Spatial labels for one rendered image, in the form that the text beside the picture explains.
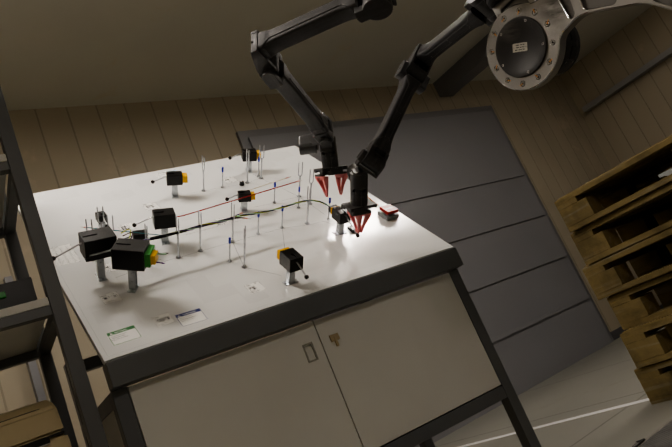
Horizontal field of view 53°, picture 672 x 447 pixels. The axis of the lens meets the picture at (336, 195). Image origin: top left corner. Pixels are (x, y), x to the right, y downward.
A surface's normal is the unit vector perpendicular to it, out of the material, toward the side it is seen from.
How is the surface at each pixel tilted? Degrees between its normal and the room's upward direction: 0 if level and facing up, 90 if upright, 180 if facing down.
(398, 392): 90
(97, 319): 49
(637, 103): 90
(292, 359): 90
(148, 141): 90
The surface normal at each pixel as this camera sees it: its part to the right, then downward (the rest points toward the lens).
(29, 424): 0.33, -0.69
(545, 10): -0.77, 0.15
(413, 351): 0.43, -0.42
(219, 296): 0.07, -0.90
